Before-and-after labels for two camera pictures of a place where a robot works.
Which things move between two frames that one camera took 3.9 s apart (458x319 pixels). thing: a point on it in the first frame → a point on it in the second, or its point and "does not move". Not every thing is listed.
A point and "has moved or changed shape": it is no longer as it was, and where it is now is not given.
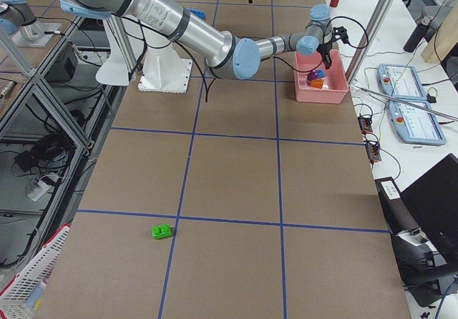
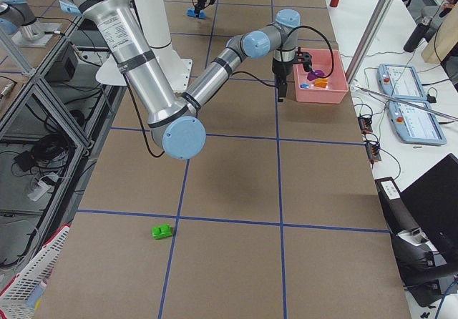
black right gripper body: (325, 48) → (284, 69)
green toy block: (161, 232) does not move
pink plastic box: (335, 76) does not move
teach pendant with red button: (401, 81) does not move
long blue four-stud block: (202, 13) does not move
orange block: (316, 83) has moved or changed shape
